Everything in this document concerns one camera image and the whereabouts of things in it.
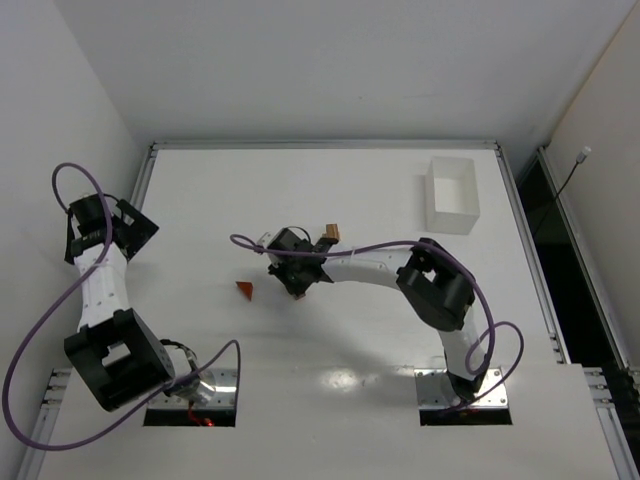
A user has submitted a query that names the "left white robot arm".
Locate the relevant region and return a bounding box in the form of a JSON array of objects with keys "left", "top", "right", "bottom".
[{"left": 64, "top": 194, "right": 199, "bottom": 411}]

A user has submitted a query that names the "black cable white plug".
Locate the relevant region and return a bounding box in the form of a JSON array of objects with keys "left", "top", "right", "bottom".
[{"left": 553, "top": 145, "right": 592, "bottom": 202}]

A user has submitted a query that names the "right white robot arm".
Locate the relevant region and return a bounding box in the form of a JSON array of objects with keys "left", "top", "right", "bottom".
[{"left": 258, "top": 228, "right": 488, "bottom": 402}]

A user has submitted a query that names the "metal base plate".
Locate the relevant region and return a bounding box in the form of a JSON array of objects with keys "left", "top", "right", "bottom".
[
  {"left": 148, "top": 368, "right": 238, "bottom": 411},
  {"left": 414, "top": 368, "right": 510, "bottom": 412}
]

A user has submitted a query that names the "purple cable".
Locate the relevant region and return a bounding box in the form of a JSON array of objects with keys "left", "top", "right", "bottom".
[
  {"left": 229, "top": 232, "right": 525, "bottom": 414},
  {"left": 1, "top": 162, "right": 242, "bottom": 451}
]

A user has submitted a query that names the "white plastic box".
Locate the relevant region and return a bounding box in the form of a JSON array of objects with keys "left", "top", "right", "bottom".
[{"left": 424, "top": 156, "right": 480, "bottom": 235}]

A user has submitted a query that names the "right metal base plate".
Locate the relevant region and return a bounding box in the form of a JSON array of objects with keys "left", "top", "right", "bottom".
[{"left": 414, "top": 368, "right": 510, "bottom": 412}]

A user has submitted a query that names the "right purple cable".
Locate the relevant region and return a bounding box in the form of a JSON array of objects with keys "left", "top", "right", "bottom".
[{"left": 229, "top": 232, "right": 525, "bottom": 414}]

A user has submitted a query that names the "red-brown triangle block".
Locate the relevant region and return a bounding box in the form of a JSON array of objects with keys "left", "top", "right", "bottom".
[{"left": 236, "top": 281, "right": 254, "bottom": 302}]

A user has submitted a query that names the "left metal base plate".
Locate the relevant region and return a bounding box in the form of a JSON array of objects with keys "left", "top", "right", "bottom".
[{"left": 148, "top": 368, "right": 238, "bottom": 411}]

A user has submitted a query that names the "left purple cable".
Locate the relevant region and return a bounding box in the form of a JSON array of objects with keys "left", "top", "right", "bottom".
[{"left": 1, "top": 162, "right": 242, "bottom": 451}]

